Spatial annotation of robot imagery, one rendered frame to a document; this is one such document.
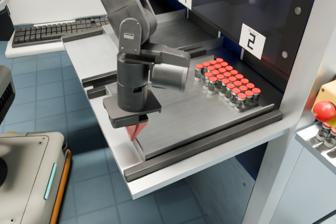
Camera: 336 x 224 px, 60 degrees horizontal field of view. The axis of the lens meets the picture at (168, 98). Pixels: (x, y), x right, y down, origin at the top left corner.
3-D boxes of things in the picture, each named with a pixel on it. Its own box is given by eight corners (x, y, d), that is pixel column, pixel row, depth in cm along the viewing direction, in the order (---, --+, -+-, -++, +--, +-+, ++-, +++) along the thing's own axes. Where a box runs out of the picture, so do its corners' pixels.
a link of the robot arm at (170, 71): (134, 10, 53) (120, 16, 45) (197, 20, 52) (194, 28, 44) (129, 72, 57) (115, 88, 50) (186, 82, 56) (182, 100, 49)
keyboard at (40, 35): (110, 20, 131) (110, 15, 130) (115, 34, 121) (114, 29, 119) (15, 32, 123) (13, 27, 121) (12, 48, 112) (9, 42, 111)
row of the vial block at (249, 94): (212, 72, 86) (214, 59, 83) (252, 108, 74) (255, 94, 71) (206, 74, 86) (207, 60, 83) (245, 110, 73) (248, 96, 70)
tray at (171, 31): (185, 17, 117) (185, 8, 114) (222, 46, 99) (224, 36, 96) (102, 34, 105) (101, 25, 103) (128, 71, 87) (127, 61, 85)
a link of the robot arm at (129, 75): (122, 40, 52) (112, 55, 48) (159, 47, 52) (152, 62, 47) (122, 73, 56) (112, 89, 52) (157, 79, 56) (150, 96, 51)
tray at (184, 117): (212, 64, 90) (213, 54, 88) (271, 115, 72) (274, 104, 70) (106, 95, 78) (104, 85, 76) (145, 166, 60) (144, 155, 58)
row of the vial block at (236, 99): (206, 74, 86) (207, 60, 83) (245, 110, 73) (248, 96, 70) (199, 76, 85) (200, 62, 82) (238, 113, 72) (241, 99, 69)
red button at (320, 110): (321, 109, 60) (327, 94, 57) (337, 121, 57) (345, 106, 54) (307, 115, 58) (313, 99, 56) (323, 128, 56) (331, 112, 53)
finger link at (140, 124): (147, 147, 61) (149, 113, 56) (114, 156, 58) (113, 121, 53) (136, 126, 66) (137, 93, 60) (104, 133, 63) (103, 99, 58)
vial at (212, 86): (212, 89, 80) (214, 75, 77) (217, 93, 79) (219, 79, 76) (205, 91, 79) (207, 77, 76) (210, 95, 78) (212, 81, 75)
